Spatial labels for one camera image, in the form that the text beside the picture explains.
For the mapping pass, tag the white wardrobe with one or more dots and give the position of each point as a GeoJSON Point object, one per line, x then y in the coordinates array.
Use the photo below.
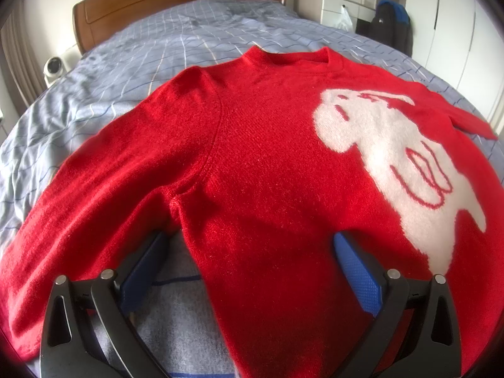
{"type": "Point", "coordinates": [445, 27]}

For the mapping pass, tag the wooden headboard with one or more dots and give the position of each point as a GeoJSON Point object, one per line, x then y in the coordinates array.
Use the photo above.
{"type": "Point", "coordinates": [177, 0]}

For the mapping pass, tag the red sweater with white figure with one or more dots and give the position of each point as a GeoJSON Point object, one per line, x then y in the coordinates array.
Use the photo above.
{"type": "Point", "coordinates": [275, 189]}

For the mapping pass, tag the white dresser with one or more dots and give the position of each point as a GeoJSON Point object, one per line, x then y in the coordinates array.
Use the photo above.
{"type": "Point", "coordinates": [334, 8]}

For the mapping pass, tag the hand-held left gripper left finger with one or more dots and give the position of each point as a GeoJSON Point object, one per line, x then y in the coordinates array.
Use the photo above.
{"type": "Point", "coordinates": [139, 273]}

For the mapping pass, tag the white plastic bag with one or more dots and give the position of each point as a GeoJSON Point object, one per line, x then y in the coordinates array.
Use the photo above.
{"type": "Point", "coordinates": [344, 19]}

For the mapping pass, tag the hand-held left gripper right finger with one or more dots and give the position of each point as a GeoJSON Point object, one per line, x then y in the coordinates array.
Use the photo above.
{"type": "Point", "coordinates": [364, 273]}

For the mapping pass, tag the beige curtain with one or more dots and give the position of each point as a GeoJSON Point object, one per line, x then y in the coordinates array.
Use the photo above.
{"type": "Point", "coordinates": [19, 51]}

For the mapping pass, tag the black and blue backpack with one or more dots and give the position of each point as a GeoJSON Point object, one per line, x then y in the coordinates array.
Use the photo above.
{"type": "Point", "coordinates": [391, 27]}

